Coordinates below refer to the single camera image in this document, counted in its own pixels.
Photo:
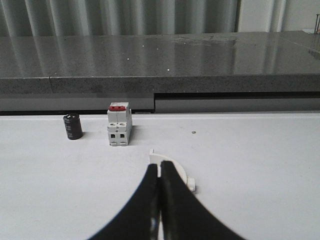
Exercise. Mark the white red circuit breaker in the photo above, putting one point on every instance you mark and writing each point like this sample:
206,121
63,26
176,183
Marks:
119,123

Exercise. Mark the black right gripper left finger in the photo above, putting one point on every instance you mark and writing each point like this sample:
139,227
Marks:
139,218

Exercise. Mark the thin metal stand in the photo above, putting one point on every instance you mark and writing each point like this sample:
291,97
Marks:
316,29

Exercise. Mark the grey stone countertop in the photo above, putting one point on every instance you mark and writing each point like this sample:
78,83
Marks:
181,73

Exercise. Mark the black cylindrical capacitor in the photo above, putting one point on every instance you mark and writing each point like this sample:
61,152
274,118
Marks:
73,126

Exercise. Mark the white half pipe clamp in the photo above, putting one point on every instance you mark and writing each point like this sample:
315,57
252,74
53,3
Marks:
156,158

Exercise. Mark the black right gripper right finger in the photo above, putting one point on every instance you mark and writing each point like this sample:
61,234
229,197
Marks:
183,215

